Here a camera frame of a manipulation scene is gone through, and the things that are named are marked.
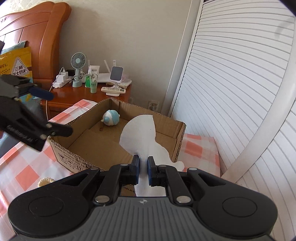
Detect cream scrunchie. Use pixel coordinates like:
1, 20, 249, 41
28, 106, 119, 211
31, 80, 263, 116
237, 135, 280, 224
38, 177, 55, 187

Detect white cloth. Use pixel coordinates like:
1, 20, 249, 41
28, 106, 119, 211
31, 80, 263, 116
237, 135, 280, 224
119, 114, 185, 197

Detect green desk fan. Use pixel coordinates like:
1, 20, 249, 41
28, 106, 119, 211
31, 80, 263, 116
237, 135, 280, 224
70, 52, 86, 88

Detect white power strip charger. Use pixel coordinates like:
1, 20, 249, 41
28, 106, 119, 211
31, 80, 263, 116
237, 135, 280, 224
53, 67, 72, 88

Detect small tablet on stand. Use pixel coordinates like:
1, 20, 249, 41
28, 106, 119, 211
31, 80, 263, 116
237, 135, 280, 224
110, 60, 123, 87

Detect wooden headboard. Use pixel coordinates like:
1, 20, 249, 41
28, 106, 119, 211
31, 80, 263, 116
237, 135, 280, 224
1, 1, 71, 90

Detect white louvered closet doors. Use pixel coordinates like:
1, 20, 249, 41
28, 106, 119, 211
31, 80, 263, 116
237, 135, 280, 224
169, 1, 295, 240

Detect green tube bottle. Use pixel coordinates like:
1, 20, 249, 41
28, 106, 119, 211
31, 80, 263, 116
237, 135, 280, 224
90, 74, 97, 94

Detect white remote control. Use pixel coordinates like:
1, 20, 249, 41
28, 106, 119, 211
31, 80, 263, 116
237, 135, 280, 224
101, 86, 126, 94

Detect white cream tube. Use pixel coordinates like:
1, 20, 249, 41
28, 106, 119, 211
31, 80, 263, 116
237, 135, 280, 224
89, 65, 100, 81

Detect wall power outlet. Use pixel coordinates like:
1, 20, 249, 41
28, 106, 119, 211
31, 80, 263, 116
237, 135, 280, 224
147, 100, 159, 112

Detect checkered pink tablecloth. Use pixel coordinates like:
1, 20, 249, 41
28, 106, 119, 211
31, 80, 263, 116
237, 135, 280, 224
1, 100, 220, 240

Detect cardboard box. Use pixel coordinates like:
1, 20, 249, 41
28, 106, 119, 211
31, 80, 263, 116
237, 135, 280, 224
49, 98, 186, 196

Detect wooden nightstand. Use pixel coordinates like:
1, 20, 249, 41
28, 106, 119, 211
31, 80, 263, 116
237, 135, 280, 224
40, 81, 132, 121

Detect blue white round plush toy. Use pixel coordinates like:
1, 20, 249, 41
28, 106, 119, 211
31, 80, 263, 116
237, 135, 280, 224
101, 110, 120, 126

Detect yellow duck bag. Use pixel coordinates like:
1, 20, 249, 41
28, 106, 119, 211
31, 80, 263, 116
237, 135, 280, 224
0, 41, 34, 103

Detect green sanitizer bottle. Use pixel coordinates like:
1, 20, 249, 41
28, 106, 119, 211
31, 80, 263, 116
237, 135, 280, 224
85, 73, 91, 88

